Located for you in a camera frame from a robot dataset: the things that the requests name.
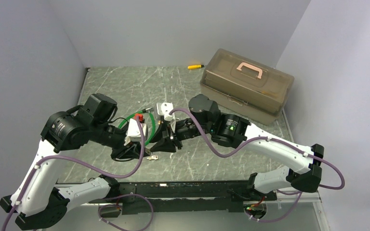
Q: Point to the yellow screwdriver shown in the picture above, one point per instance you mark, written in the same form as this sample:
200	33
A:
192	67

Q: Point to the silver key bunch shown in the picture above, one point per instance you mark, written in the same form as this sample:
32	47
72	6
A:
153	157

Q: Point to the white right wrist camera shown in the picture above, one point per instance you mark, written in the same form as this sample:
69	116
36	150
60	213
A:
163	114

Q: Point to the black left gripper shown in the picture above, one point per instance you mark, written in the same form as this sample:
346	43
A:
132	150

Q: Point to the translucent brown toolbox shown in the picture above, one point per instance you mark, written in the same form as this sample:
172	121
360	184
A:
246	87

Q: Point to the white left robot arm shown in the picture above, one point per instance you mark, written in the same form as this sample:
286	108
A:
39	204

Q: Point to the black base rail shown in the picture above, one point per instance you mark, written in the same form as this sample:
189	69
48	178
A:
184	196

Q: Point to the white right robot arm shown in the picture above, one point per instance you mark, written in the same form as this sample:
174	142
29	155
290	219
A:
226	134

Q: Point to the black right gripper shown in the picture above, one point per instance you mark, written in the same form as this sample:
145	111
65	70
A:
166	141

